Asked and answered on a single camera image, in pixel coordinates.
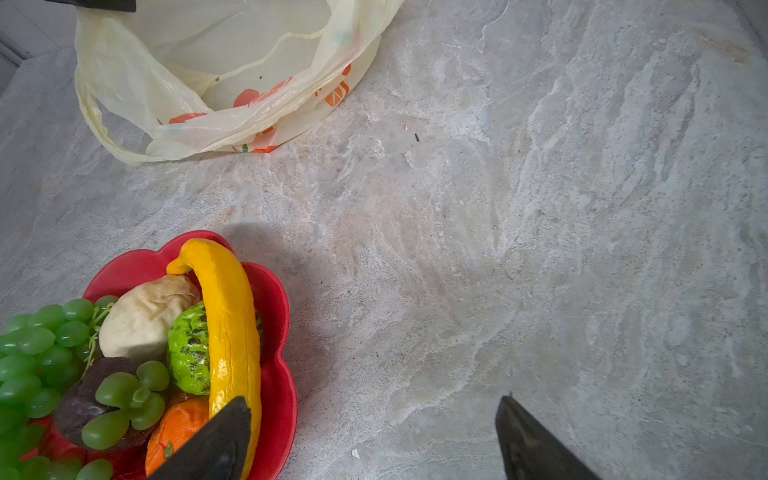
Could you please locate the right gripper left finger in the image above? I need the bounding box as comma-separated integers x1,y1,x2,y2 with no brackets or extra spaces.
146,397,252,479

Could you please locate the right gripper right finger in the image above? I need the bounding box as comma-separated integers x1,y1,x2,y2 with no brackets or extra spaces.
495,395,600,480

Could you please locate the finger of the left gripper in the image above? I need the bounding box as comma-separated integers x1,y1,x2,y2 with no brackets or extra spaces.
46,0,137,13

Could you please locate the fake orange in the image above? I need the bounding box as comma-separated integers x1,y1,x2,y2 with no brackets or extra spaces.
145,397,209,476

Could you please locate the cream plastic shopping bag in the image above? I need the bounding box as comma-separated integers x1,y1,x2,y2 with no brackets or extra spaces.
74,1,400,165

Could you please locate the fake green apple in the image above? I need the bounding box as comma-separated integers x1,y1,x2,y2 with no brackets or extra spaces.
168,301,211,396

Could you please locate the fake yellow banana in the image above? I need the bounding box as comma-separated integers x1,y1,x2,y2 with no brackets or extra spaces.
166,238,262,479

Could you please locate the fake dark purple fruit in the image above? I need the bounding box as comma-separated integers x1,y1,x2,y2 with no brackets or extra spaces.
54,357,155,452

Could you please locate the fake beige fruit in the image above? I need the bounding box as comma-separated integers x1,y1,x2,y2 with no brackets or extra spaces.
99,275,201,364

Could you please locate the red flower-shaped plate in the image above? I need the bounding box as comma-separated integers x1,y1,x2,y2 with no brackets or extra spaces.
20,229,299,480

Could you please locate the fake green grapes bunch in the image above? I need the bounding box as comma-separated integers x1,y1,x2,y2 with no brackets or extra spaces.
1,296,170,479

